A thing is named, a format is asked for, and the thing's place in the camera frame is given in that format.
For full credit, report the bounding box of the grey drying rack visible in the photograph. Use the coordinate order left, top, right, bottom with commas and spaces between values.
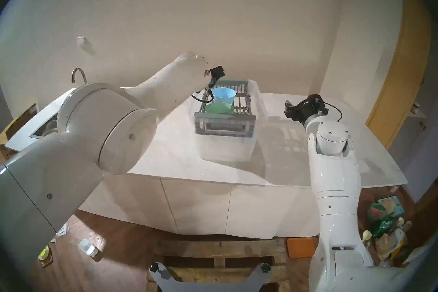
194, 80, 257, 138

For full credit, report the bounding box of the stainless steel sink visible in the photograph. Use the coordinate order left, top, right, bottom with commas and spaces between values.
29, 113, 59, 140

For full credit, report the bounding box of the yellow wooden door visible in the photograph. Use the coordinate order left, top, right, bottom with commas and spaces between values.
365, 0, 432, 150

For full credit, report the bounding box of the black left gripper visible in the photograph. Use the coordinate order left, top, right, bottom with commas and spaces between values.
207, 66, 226, 90

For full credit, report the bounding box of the white counter cabinet base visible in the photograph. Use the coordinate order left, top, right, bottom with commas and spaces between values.
79, 172, 320, 240

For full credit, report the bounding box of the teal food package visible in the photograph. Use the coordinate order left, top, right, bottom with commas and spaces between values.
377, 195, 405, 217

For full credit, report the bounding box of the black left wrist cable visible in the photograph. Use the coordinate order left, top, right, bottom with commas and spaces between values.
191, 88, 214, 103

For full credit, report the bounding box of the green snack bag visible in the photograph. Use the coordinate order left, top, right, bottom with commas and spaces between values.
368, 202, 397, 237

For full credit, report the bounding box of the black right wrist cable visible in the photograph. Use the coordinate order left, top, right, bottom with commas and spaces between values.
323, 102, 343, 122

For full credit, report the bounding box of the brown cardboard box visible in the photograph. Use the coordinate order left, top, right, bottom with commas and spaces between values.
0, 103, 37, 150

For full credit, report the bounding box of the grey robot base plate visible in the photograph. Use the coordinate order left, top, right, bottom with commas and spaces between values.
150, 262, 272, 292

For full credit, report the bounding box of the orange tray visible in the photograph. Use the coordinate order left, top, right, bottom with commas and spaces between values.
287, 237, 317, 258

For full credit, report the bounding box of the clear plastic tub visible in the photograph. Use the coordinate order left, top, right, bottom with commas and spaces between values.
188, 77, 268, 162

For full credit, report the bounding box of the green bowl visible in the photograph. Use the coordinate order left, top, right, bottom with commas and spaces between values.
205, 102, 235, 115

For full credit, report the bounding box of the metal gooseneck faucet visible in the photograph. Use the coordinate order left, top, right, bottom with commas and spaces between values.
71, 68, 88, 84

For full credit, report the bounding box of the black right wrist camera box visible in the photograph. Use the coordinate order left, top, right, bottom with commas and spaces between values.
306, 94, 325, 108

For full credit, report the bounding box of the blue bowl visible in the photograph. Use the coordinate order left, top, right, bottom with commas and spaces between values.
212, 87, 237, 106

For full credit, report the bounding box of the wooden pallet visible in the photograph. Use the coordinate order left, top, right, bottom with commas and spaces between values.
152, 238, 289, 292

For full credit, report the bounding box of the yellow cup on floor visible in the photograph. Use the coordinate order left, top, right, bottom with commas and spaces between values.
38, 244, 53, 267

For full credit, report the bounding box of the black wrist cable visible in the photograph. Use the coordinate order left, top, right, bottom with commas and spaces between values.
191, 88, 214, 103
323, 102, 343, 122

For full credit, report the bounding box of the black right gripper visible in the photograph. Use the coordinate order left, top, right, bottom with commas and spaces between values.
285, 99, 329, 125

